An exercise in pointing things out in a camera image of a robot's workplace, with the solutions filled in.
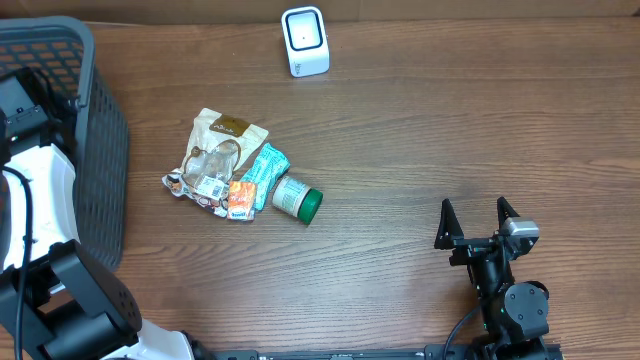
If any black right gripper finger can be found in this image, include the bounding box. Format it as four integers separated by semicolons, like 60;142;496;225
497;197;520;233
434;198;464;250

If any green lid white jar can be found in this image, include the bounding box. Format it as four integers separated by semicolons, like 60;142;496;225
272;176;323;225

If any teal snack packet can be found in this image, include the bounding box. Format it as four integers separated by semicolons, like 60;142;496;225
241;143;290;211

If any orange snack packet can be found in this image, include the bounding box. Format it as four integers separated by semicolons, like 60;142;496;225
227;181;257;221

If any beige Pantree snack bag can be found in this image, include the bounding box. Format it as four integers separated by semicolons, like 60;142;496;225
162;108;269;218

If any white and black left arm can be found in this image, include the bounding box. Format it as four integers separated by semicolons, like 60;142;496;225
1;67;209;359

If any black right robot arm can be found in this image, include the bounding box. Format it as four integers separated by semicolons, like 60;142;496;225
434;197;551;359

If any white barcode scanner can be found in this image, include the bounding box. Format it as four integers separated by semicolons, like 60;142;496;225
281;6;330;78

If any dark grey plastic basket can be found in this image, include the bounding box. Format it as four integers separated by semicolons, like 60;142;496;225
1;16;129;271

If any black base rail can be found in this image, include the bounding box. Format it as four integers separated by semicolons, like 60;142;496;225
212;345;565;360

